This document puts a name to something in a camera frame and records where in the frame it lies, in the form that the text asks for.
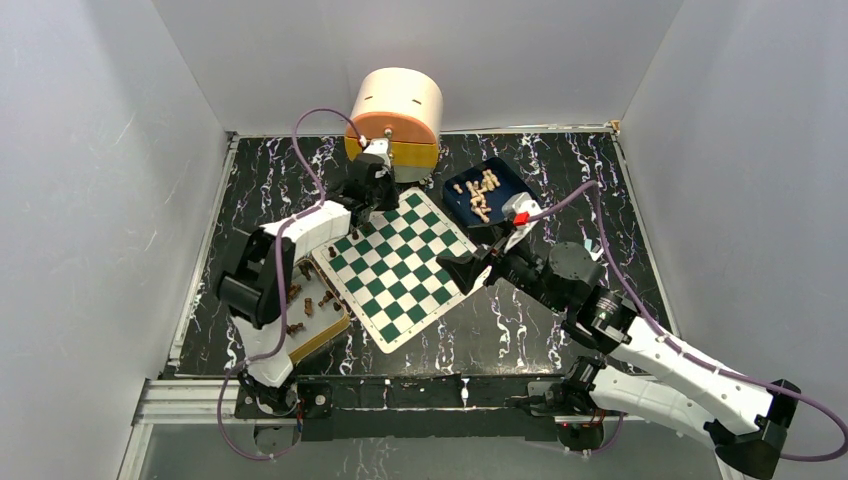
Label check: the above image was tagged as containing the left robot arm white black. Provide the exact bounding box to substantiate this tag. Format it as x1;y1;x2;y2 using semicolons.
214;153;399;416

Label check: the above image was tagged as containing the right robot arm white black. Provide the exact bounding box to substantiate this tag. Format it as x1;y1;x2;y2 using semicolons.
437;242;797;479

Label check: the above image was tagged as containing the pile of light chess pieces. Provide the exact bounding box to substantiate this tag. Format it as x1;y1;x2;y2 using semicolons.
452;168;501;224

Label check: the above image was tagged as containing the green white chess board mat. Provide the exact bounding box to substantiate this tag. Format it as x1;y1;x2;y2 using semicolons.
312;188;475;354

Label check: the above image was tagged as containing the blue square tray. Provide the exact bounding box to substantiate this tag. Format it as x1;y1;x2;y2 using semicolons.
441;157;539;229

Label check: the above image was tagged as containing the round wooden drawer cabinet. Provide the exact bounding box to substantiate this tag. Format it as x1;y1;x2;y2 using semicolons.
344;67;443;184

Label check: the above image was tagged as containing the dark brown pawn piece right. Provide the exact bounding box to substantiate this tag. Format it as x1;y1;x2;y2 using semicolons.
318;290;334;307

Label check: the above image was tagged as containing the small white teal object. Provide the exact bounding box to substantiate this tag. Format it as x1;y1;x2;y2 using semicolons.
584;239;604;261

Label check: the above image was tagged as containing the gold metal tin tray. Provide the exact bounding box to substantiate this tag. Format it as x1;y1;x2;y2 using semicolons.
284;258;351;365

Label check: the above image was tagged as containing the dark brown pawn piece bottom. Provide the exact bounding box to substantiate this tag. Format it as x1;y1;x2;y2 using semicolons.
286;323;305;335

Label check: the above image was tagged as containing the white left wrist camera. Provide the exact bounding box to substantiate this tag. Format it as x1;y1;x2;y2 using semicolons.
360;138;392;175

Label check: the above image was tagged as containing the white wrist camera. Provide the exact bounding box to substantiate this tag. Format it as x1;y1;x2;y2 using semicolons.
502;192;542;253
360;138;392;175

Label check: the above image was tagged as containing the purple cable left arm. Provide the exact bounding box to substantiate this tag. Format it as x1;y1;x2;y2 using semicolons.
216;108;366;462

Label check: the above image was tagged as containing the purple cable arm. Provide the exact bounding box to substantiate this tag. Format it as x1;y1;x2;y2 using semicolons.
216;108;366;462
526;180;848;464

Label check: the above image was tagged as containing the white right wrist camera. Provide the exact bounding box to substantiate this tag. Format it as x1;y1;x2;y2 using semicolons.
502;192;542;253

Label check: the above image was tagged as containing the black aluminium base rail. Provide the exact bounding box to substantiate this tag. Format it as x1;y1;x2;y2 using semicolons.
132;374;664;458

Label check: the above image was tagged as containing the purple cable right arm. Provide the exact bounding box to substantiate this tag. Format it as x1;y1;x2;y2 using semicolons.
526;180;848;464

